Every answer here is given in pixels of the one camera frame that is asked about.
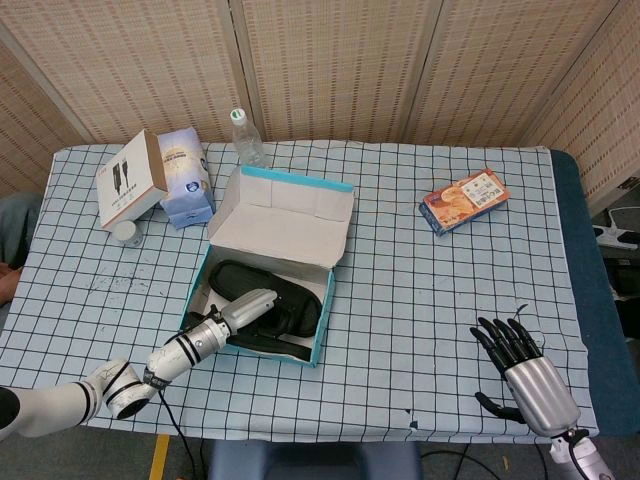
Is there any orange snack package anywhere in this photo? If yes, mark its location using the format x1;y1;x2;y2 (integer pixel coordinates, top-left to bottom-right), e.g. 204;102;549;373
418;168;513;238

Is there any white cable product box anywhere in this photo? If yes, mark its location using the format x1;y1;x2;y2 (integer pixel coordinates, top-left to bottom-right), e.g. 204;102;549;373
96;128;170;232

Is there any teal cardboard shoe box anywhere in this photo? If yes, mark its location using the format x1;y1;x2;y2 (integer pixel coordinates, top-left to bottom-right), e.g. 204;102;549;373
178;165;356;369

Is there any bamboo folding screen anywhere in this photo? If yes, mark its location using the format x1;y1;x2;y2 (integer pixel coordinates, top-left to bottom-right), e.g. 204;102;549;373
0;0;640;224

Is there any black rubber slipper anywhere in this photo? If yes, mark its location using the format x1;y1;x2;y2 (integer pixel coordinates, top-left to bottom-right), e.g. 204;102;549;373
206;259;322;339
186;308;314;363

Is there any clear plastic bottle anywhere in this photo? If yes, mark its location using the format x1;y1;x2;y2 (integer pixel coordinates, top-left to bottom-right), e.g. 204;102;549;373
229;107;268;171

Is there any thin black cable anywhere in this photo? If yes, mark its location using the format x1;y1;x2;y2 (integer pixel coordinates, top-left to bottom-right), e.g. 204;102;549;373
418;442;554;480

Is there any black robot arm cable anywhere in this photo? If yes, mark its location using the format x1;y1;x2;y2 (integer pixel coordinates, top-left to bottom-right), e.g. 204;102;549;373
157;388;199;480

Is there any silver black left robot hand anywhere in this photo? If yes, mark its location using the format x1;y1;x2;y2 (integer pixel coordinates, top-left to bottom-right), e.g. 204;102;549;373
219;288;280;335

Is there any pale blue tissue pack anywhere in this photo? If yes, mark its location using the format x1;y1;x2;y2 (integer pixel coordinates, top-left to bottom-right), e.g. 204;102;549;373
158;126;218;231

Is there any dark blue chair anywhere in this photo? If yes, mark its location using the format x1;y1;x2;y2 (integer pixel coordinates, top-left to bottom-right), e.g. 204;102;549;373
206;436;422;480

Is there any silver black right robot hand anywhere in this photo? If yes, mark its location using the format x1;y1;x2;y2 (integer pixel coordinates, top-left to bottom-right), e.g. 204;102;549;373
468;316;583;438

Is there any checkered pale blue tablecloth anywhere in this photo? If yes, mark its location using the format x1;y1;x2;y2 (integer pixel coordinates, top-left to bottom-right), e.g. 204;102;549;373
0;141;601;447

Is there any person in jeans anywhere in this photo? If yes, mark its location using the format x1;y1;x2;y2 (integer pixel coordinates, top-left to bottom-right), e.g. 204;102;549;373
0;192;45;307

